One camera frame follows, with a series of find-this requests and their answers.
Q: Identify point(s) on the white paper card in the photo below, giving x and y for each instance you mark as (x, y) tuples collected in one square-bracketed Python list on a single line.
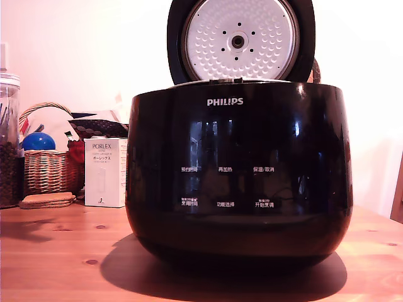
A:
[(52, 121)]

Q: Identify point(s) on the stack of cork coasters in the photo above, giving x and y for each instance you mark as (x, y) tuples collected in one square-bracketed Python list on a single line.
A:
[(47, 200)]

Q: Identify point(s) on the dark dotted patterned cloth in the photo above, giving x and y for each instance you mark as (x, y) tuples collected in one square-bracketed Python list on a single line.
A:
[(100, 127)]

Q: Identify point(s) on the white Porlex box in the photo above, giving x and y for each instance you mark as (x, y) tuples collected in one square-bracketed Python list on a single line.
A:
[(104, 176)]

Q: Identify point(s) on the black rice cooker lid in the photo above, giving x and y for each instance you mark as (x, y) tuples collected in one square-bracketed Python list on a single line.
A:
[(176, 37)]

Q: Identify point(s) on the red fabric pouch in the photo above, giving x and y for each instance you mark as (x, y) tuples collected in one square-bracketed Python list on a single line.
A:
[(76, 157)]

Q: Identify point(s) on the blue ball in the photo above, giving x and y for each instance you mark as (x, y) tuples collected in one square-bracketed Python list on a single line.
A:
[(38, 142)]

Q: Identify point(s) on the black Philips rice cooker body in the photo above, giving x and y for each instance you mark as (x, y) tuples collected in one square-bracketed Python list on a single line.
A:
[(239, 239)]

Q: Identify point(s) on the glass jar of coffee beans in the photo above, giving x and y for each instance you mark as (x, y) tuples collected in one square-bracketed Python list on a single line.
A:
[(9, 163)]

